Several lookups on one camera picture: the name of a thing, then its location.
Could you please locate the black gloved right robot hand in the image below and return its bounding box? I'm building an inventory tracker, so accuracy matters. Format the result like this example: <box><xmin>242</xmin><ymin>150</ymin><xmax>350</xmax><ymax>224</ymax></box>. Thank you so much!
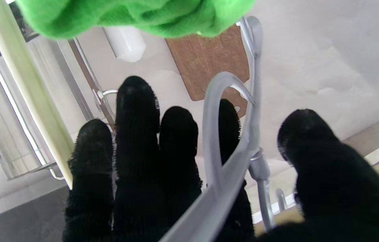
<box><xmin>62</xmin><ymin>76</ymin><xmax>379</xmax><ymax>242</ymax></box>

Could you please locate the grey plastic clothes hanger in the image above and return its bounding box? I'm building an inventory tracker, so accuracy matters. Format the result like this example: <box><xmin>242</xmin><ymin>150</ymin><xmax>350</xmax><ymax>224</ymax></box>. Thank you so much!
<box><xmin>159</xmin><ymin>16</ymin><xmax>287</xmax><ymax>242</ymax></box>

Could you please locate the green microfibre towel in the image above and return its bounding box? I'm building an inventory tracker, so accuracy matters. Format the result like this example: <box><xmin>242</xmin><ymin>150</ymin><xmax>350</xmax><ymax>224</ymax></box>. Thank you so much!
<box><xmin>15</xmin><ymin>0</ymin><xmax>255</xmax><ymax>40</ymax></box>

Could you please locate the brown wooden cutting board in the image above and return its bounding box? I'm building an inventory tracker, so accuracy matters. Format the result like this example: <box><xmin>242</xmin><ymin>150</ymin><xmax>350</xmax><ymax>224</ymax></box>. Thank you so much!
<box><xmin>165</xmin><ymin>24</ymin><xmax>253</xmax><ymax>118</ymax></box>

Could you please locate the white bottle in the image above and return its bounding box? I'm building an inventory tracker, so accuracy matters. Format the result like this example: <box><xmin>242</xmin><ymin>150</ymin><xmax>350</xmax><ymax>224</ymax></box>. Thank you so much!
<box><xmin>104</xmin><ymin>26</ymin><xmax>147</xmax><ymax>63</ymax></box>

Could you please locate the stainless steel stockpot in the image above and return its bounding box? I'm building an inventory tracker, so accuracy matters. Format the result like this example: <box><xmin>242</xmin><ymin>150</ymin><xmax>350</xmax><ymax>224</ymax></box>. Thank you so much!
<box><xmin>0</xmin><ymin>34</ymin><xmax>119</xmax><ymax>180</ymax></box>

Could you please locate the dark range hood panel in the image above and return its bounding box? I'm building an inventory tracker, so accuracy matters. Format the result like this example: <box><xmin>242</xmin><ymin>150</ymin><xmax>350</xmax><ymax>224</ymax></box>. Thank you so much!
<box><xmin>0</xmin><ymin>187</ymin><xmax>72</xmax><ymax>242</ymax></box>

